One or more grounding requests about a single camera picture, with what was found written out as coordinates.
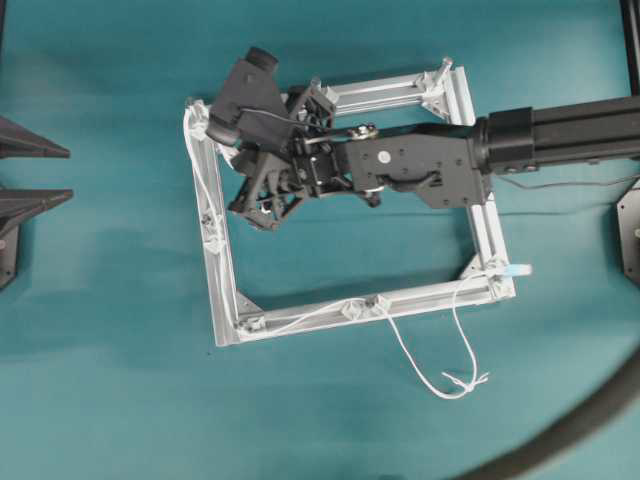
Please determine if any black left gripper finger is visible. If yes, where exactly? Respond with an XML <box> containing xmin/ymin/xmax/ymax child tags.
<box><xmin>1</xmin><ymin>189</ymin><xmax>73</xmax><ymax>230</ymax></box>
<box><xmin>1</xmin><ymin>117</ymin><xmax>70</xmax><ymax>159</ymax></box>

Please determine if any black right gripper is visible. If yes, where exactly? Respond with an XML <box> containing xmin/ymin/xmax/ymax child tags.
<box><xmin>206</xmin><ymin>47</ymin><xmax>350</xmax><ymax>231</ymax></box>

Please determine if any white cable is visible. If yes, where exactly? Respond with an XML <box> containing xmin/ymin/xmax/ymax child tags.
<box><xmin>182</xmin><ymin>99</ymin><xmax>492</xmax><ymax>401</ymax></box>

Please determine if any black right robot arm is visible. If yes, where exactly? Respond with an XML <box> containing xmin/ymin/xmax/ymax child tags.
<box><xmin>206</xmin><ymin>47</ymin><xmax>639</xmax><ymax>231</ymax></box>

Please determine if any clear pin left middle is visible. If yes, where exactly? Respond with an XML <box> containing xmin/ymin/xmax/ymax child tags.
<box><xmin>200</xmin><ymin>212</ymin><xmax>220</xmax><ymax>229</ymax></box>

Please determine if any clear pin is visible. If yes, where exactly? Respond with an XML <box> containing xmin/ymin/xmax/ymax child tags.
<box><xmin>365</xmin><ymin>296</ymin><xmax>379</xmax><ymax>311</ymax></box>
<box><xmin>200</xmin><ymin>212</ymin><xmax>220</xmax><ymax>229</ymax></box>

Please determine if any clear pin top right corner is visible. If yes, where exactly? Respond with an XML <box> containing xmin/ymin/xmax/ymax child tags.
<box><xmin>433</xmin><ymin>56</ymin><xmax>453</xmax><ymax>88</ymax></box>

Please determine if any clear pin bottom middle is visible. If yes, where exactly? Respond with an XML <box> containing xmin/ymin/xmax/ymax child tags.
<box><xmin>365</xmin><ymin>296</ymin><xmax>379</xmax><ymax>311</ymax></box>

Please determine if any clear pin bottom left corner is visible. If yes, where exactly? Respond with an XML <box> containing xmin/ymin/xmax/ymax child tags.
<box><xmin>236</xmin><ymin>317</ymin><xmax>264</xmax><ymax>334</ymax></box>

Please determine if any clear pin bottom right corner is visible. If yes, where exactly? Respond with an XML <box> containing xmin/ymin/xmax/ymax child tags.
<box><xmin>484</xmin><ymin>263</ymin><xmax>533</xmax><ymax>278</ymax></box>

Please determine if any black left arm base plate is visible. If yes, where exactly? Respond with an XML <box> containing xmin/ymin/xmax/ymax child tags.
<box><xmin>0</xmin><ymin>217</ymin><xmax>20</xmax><ymax>289</ymax></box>

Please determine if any square aluminium extrusion frame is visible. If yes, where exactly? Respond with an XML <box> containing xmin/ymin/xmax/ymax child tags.
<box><xmin>183</xmin><ymin>66</ymin><xmax>516</xmax><ymax>347</ymax></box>

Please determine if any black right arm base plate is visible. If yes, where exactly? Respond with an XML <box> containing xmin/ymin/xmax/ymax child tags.
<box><xmin>616</xmin><ymin>181</ymin><xmax>639</xmax><ymax>286</ymax></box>

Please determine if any black frame post right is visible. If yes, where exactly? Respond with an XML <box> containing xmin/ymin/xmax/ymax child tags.
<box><xmin>619</xmin><ymin>0</ymin><xmax>639</xmax><ymax>96</ymax></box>

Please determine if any thick black corrugated hose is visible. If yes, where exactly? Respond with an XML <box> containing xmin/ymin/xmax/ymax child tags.
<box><xmin>462</xmin><ymin>349</ymin><xmax>640</xmax><ymax>480</ymax></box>

